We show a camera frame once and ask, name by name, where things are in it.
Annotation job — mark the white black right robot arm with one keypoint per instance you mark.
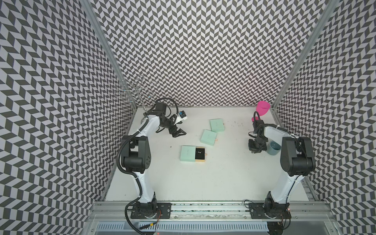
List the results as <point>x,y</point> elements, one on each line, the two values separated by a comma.
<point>297,160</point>

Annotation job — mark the mint green drawer jewelry box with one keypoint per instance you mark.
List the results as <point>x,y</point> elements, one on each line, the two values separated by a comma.
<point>217,125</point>

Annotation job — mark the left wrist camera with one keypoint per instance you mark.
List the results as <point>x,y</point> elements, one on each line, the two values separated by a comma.
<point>180,117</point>

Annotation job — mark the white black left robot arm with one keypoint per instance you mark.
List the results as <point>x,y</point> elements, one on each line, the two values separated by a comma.
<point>134,156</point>

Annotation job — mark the silver metal jewelry stand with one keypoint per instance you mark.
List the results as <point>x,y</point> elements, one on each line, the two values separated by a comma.
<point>133,92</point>

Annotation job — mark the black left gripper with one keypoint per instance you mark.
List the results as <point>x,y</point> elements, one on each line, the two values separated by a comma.
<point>176,132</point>

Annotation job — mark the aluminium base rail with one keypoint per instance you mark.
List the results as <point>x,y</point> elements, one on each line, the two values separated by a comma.
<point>217,211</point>

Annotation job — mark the teal round dish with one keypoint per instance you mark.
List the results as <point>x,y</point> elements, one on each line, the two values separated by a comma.
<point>273,148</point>

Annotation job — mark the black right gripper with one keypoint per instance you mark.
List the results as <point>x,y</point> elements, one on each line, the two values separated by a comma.
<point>254,149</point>

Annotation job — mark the pink plastic goblet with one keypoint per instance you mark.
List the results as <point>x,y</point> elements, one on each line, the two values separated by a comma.
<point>262,108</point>

